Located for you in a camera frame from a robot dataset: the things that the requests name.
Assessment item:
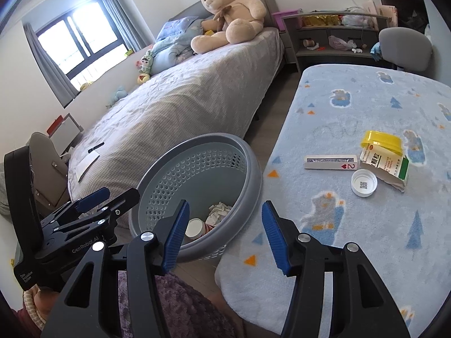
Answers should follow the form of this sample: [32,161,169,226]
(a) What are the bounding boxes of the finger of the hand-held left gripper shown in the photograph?
[40,187,110,233]
[53,188,141,243]

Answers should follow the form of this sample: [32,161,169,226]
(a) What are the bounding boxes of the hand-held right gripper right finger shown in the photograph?
[261,200,411,338]

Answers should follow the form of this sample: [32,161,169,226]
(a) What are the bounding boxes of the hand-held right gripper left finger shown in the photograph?
[40,199,191,338]

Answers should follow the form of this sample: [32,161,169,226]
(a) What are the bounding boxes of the red white paper cup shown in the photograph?
[185,217,212,249]

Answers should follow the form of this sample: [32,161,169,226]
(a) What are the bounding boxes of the grey perforated waste basket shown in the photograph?
[129,133,262,262]

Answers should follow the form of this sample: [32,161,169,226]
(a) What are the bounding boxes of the person's left forearm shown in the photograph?
[21,287,62,329]

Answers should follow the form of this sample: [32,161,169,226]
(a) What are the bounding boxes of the white paper sheet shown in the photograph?
[76,151,100,183]

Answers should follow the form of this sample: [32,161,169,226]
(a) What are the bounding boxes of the beige chair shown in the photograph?
[28,132,69,208]

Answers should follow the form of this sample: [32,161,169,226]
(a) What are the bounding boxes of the white panel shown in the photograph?
[56,114,84,155]

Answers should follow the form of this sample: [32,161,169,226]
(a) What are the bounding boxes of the purple fluffy garment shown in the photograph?
[118,271,244,338]

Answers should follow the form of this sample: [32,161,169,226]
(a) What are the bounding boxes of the pale blue printed blanket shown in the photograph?
[215,64,451,338]

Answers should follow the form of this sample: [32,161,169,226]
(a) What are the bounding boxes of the red panel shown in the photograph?
[47,114,71,136]

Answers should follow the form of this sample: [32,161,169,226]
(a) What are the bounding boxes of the blue playing card box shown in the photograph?
[304,155,361,171]

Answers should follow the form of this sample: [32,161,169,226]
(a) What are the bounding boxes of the small blue plush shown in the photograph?
[106,85,128,108]

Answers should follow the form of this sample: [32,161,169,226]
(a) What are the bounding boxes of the white bottle cap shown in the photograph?
[351,169,378,198]

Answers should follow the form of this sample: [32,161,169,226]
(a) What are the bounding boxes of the grey bed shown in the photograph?
[67,0,286,229]

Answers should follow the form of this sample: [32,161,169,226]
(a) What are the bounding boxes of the grey curtain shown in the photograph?
[99,0,150,52]
[23,23,77,109]

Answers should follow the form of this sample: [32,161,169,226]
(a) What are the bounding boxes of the yellow plastic lid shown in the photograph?
[360,130,403,155]

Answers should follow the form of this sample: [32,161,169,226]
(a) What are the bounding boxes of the plush doll with green hood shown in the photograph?
[140,50,154,75]

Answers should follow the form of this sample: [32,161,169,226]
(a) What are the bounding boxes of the black framed window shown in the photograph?
[35,0,131,92]

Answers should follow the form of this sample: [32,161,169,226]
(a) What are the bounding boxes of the pale blue quilt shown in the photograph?
[150,16,212,74]

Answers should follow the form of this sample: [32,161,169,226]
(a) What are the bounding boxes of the grey desk with shelf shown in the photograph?
[282,10,393,73]

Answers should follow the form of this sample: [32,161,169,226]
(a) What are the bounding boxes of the pink plastic bag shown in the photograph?
[328,36,353,50]

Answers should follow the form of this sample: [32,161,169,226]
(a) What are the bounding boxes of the pink storage box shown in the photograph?
[271,8,304,30]

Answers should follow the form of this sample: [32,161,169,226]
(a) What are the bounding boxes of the gold foil packets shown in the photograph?
[301,14,342,27]

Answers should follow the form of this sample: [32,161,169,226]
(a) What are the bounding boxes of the large beige teddy bear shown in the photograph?
[190,0,267,55]

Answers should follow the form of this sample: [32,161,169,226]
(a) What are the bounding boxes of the grey chair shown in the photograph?
[379,27,433,74]

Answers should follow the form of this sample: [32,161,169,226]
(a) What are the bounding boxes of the white plastic bag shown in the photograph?
[340,7,374,27]

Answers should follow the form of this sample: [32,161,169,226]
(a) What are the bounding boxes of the pink boxes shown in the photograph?
[363,0,400,29]

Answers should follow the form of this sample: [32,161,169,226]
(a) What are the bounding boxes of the white cable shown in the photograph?
[347,0,365,48]

